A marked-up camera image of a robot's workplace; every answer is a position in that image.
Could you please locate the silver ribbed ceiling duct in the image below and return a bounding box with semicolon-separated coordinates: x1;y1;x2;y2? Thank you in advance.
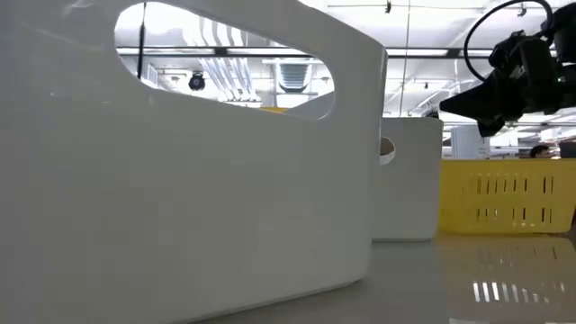
274;61;314;95

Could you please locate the large white plastic basket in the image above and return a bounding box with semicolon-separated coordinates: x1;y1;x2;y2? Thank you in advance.
0;0;389;324

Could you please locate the black hanging rod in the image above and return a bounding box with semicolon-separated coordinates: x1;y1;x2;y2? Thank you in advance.
136;2;148;81

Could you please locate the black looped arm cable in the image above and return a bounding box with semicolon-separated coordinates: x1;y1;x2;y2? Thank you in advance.
463;0;554;83

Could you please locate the black overhead frame bar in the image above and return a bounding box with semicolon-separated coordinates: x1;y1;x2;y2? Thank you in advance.
115;46;496;59

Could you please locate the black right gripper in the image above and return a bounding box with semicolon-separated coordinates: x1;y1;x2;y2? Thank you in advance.
439;30;563;138

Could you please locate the person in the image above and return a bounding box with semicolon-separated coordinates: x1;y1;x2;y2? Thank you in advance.
529;143;553;160

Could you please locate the white round pillar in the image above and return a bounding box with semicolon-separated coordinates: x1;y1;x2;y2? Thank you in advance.
451;125;491;160

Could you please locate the small white plastic basket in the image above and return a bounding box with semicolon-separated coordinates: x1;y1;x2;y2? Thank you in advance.
371;116;445;243

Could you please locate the yellow slotted plastic basket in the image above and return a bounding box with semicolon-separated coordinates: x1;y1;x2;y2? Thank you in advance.
438;157;576;236

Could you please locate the black dome ceiling camera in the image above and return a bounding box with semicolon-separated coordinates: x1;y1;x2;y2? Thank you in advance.
187;70;207;93

